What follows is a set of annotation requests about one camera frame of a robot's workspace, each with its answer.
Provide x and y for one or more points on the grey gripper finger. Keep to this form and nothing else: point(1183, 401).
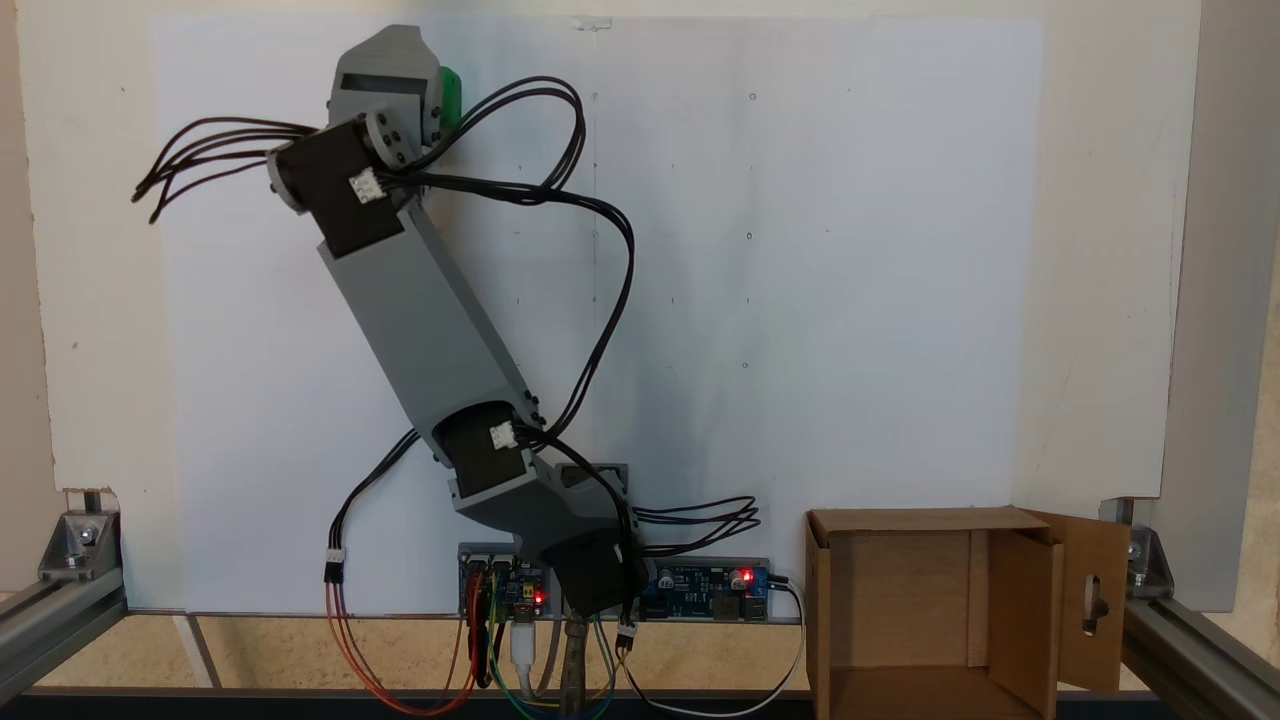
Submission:
point(395, 50)
point(433, 110)

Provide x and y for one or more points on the green dice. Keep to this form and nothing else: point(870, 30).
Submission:
point(452, 100)

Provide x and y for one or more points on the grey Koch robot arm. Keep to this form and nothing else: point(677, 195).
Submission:
point(430, 330)

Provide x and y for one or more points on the small blue circuit board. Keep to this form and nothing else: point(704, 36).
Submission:
point(515, 585)

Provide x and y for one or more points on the white paper sheet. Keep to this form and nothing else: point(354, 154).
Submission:
point(850, 400)

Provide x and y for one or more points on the white USB plug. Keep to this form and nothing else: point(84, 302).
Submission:
point(525, 645)

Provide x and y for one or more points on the long blue circuit board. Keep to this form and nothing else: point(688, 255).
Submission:
point(700, 590)

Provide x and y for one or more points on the brown cardboard box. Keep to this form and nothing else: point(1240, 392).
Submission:
point(900, 600)

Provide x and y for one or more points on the grey vertical panel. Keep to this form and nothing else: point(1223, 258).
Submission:
point(1215, 300)

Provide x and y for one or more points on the metal corner bracket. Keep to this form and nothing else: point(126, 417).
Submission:
point(1150, 565)
point(80, 545)

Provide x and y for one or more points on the aluminium frame profile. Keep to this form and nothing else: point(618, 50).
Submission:
point(1200, 650)
point(50, 620)

